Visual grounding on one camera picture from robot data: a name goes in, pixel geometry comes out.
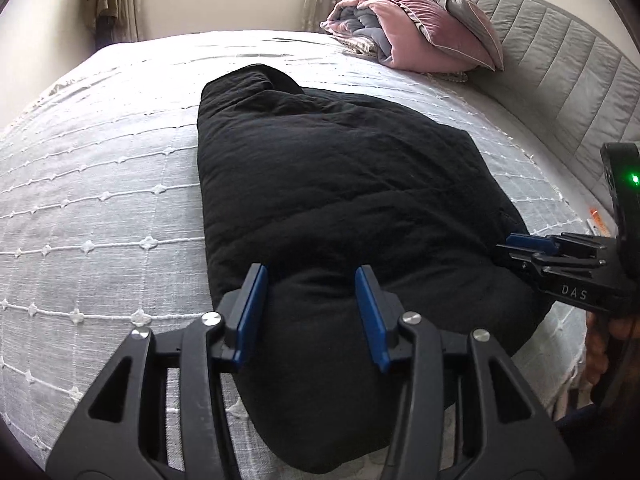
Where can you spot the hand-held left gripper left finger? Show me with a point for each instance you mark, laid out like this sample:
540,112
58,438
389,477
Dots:
247,310

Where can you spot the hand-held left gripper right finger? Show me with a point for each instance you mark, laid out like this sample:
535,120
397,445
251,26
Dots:
372,315

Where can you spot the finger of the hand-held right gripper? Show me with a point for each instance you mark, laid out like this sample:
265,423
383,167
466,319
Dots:
520,260
530,242

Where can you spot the black padded jacket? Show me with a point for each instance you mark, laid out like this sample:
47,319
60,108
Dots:
325,185

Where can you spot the person's right hand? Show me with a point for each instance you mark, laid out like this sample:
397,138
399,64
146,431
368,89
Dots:
595,350

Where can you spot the small orange white packet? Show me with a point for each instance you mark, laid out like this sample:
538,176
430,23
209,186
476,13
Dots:
598,222

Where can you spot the grey bed sheet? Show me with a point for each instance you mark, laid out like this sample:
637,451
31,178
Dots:
545,150

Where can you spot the person's dark clothing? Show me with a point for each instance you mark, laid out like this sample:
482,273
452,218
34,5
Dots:
585,427

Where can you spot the grey padded headboard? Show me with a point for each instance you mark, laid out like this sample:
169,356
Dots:
550,60

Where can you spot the white textured bedspread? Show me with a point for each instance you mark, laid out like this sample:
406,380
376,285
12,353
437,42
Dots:
100,185

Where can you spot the folded pink quilt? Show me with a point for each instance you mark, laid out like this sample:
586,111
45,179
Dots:
400,35

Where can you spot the pink grey pillow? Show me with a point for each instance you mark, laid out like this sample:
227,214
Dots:
450,5

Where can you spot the floral patterned pillow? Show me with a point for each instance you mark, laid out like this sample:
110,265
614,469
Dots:
360,46

